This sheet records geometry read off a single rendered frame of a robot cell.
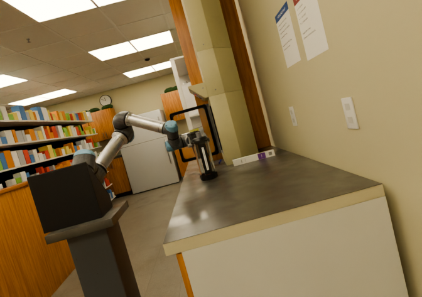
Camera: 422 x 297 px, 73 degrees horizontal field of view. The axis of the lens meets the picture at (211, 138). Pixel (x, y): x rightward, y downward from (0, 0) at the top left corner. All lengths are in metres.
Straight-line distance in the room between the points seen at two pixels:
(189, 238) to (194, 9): 1.50
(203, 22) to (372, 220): 1.49
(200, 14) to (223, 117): 0.68
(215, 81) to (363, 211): 1.24
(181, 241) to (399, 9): 0.84
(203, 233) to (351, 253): 0.47
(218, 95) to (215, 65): 0.20
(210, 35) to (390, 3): 1.29
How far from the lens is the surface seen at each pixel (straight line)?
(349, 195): 1.00
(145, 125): 1.86
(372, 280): 1.13
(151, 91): 7.60
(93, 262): 1.65
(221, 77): 1.92
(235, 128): 1.92
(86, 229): 1.53
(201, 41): 1.97
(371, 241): 1.07
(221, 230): 0.92
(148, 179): 7.03
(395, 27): 0.88
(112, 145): 1.95
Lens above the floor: 1.27
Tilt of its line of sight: 4 degrees down
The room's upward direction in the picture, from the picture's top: 15 degrees counter-clockwise
